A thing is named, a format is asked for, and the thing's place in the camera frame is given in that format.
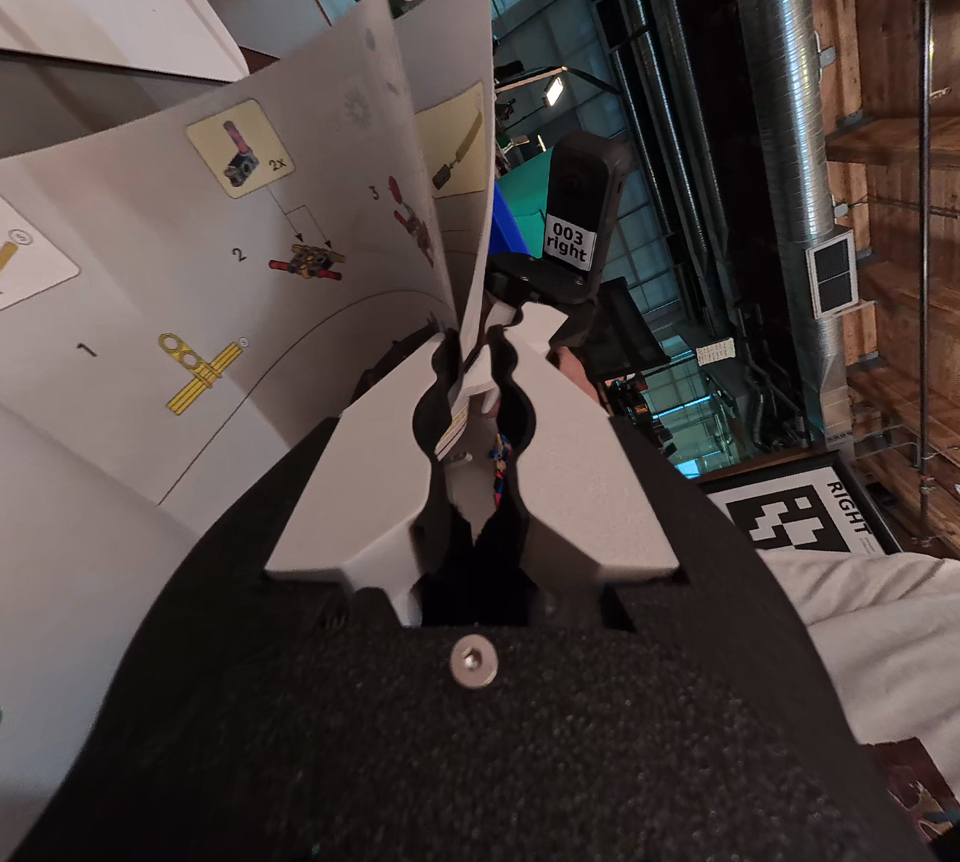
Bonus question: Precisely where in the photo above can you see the black framed marker sign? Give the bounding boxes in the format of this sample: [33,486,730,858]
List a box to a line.
[696,451,903,557]

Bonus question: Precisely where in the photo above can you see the white vent grille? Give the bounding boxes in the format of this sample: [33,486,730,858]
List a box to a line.
[804,226,861,321]

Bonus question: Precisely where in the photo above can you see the white instruction booklet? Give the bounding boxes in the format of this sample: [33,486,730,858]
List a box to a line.
[0,0,502,850]

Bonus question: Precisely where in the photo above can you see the person's right hand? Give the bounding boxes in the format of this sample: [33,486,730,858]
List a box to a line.
[551,347,605,407]

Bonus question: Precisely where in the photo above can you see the silver ventilation duct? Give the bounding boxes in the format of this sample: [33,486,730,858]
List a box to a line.
[723,0,858,447]

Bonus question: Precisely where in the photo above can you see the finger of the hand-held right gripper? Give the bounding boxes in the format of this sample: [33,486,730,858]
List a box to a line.
[457,301,525,422]
[516,305,571,355]

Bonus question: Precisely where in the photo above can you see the dark red patterned cloth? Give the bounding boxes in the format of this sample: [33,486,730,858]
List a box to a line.
[861,736,960,844]

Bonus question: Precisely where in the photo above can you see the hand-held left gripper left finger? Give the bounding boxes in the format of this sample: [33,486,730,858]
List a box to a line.
[264,331,475,629]

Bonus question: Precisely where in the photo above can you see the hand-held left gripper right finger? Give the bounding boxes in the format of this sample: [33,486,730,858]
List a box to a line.
[483,324,681,589]

